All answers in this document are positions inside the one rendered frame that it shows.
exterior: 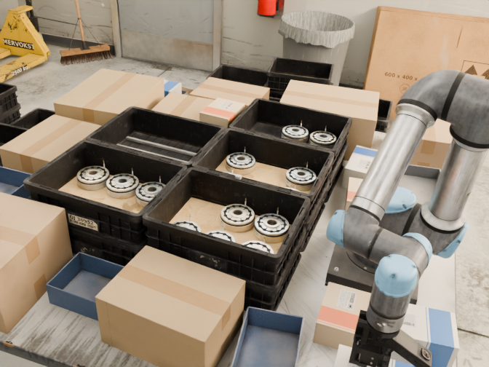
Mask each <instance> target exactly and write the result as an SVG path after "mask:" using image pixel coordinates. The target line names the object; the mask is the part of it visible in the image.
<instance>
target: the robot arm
mask: <svg viewBox="0 0 489 367"><path fill-rule="evenodd" d="M395 113H396V117H395V118H394V121H393V122H392V124H391V127H390V128H389V131H388V133H387V134H386V137H385V138H384V140H383V142H382V144H381V146H380V148H379V150H378V152H377V154H376V156H375V157H374V159H373V161H372V163H371V165H370V167H369V169H368V171H367V173H366V175H365V177H364V178H363V180H362V183H361V184H360V186H359V188H358V190H357V193H356V194H355V196H354V198H353V200H352V201H351V204H350V206H349V208H348V210H347V211H346V210H337V211H336V212H335V213H334V215H333V216H332V218H331V219H330V222H329V224H328V226H327V231H326V235H327V238H328V240H330V241H332V242H334V243H335V244H337V245H339V246H341V247H342V248H345V249H347V250H350V251H352V252H353V254H354V256H355V257H356V258H357V259H358V260H359V261H360V262H361V263H363V264H364V265H366V266H368V267H370V268H373V269H376V271H375V280H374V283H373V289H372V292H371V296H370V301H369V304H368V308H367V311H364V310H360V312H359V318H358V321H357V326H356V330H355V333H354V342H353V346H352V349H351V355H350V358H349V363H353V364H355V365H358V366H361V367H367V366H371V367H389V362H390V359H391V353H392V352H393V351H395V352H396V353H397V354H399V355H400V356H402V357H403V358H404V359H406V360H407V361H408V362H410V363H411V364H413V365H414V366H415V367H432V352H431V351H430V350H428V349H427V348H425V346H423V345H422V344H420V343H419V342H417V341H416V340H415V339H414V338H412V337H411V336H409V335H408V334H406V333H405V332H404V331H403V330H401V327H402V324H403V322H404V319H405V315H406V312H407V310H408V305H409V303H410V298H411V296H412V294H413V292H414V290H415V288H416V286H417V284H418V281H419V280H420V278H421V275H422V274H423V273H424V270H425V269H426V268H427V267H428V265H429V261H430V258H431V257H432V255H434V256H439V257H442V258H444V259H448V258H450V257H451V256H452V255H453V254H454V253H455V251H456V249H457V248H458V246H459V245H460V243H461V241H462V239H463V238H464V236H465V234H466V232H467V230H468V228H469V225H468V224H467V222H465V218H466V217H465V215H464V212H463V210H464V207H465V205H466V202H467V200H468V198H469V195H470V194H471V191H472V189H473V186H474V183H475V181H476V180H477V176H478V175H479V172H480V170H481V167H482V165H483V162H484V161H485V158H486V156H487V154H488V151H489V80H487V79H483V78H480V77H478V76H473V75H471V74H466V73H464V72H461V71H458V70H454V69H445V70H440V71H435V72H433V73H430V74H428V75H426V76H424V77H423V78H421V79H419V80H418V81H417V82H415V83H414V84H413V85H411V86H410V87H409V88H408V89H407V90H406V92H405V93H404V94H403V95H402V97H401V98H400V100H399V102H398V104H397V106H396V107H395ZM437 119H441V120H443V121H445V122H449V123H450V127H449V132H450V135H451V136H452V138H453V139H452V141H451V144H450V147H449V149H448V153H447V155H446V158H445V161H444V164H443V166H442V169H441V172H440V175H439V178H438V180H437V183H436V186H435V188H434V192H433V194H432V198H431V199H430V200H428V201H426V202H425V203H424V204H423V205H422V204H420V203H417V200H416V196H415V195H414V194H413V193H412V192H411V191H410V190H408V189H405V188H402V187H398V186H399V183H400V181H401V180H402V177H403V175H404V174H405V171H406V170H407V168H408V165H409V164H410V161H411V159H412V158H413V155H414V154H415V152H416V149H417V148H418V145H419V143H420V142H421V139H422V138H423V136H424V133H425V132H426V129H427V128H430V127H433V126H434V123H435V122H436V120H437ZM359 355H360V356H359Z"/></svg>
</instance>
